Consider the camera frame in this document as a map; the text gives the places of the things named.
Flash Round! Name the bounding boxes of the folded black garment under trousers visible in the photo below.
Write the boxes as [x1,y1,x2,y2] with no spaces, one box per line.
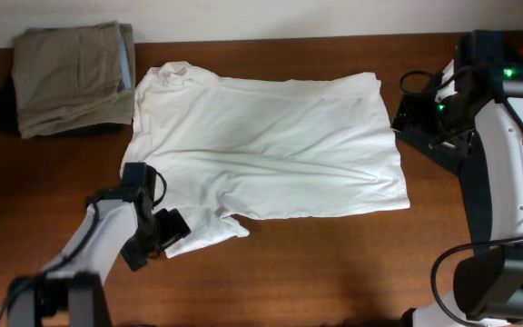
[0,74,123,138]

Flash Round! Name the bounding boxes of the white printed t-shirt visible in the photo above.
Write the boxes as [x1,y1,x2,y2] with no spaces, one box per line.
[123,62,410,258]

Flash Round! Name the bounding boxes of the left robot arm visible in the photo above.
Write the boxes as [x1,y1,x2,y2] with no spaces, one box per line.
[0,163,191,327]

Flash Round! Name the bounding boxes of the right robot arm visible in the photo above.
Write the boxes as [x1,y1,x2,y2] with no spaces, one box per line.
[391,30,523,326]

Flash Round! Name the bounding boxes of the folded khaki trousers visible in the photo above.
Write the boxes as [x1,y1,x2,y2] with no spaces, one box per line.
[11,21,136,139]

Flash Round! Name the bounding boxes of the dark green t-shirt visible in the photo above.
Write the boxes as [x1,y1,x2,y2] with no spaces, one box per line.
[395,128,493,243]

